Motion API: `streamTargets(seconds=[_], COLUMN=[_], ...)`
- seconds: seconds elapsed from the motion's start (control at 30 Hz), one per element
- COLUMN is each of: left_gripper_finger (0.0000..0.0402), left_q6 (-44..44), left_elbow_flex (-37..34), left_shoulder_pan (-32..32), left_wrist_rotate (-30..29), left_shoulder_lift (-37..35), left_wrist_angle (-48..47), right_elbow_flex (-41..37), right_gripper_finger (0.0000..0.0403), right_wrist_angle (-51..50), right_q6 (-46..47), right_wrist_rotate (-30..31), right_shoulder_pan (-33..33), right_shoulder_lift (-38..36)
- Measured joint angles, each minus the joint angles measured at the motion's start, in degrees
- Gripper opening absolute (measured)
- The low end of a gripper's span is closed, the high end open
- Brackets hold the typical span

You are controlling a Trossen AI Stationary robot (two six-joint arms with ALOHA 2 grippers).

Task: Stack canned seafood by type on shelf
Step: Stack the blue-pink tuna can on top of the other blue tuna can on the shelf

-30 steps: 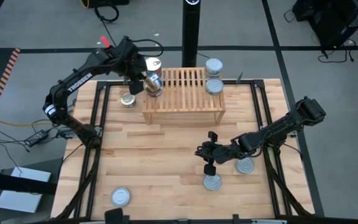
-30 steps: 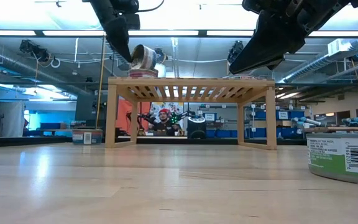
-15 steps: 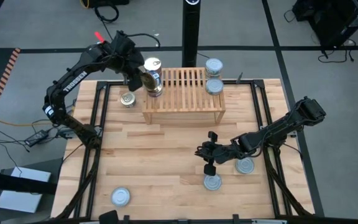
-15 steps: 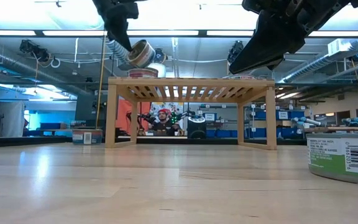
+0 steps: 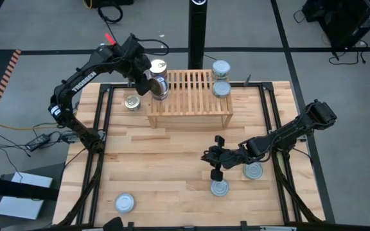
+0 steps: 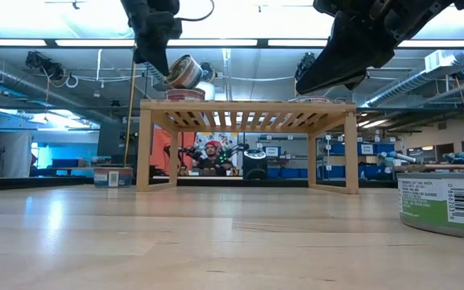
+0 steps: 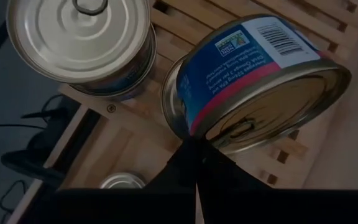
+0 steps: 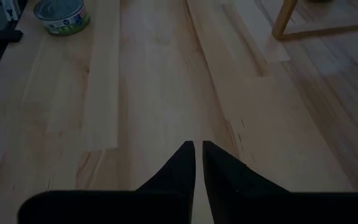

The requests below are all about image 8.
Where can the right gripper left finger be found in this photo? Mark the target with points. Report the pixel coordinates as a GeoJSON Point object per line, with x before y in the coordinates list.
{"type": "Point", "coordinates": [120, 208]}

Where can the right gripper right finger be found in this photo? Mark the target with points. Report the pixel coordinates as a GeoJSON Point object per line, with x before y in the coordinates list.
{"type": "Point", "coordinates": [275, 208]}

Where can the wooden slatted shelf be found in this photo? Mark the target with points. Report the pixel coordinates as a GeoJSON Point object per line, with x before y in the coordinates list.
{"type": "Point", "coordinates": [283, 18]}

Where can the green tuna can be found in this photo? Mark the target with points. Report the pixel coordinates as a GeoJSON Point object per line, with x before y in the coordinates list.
{"type": "Point", "coordinates": [62, 18]}

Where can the black table clamp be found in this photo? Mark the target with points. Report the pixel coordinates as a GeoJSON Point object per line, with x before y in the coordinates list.
{"type": "Point", "coordinates": [2, 40]}

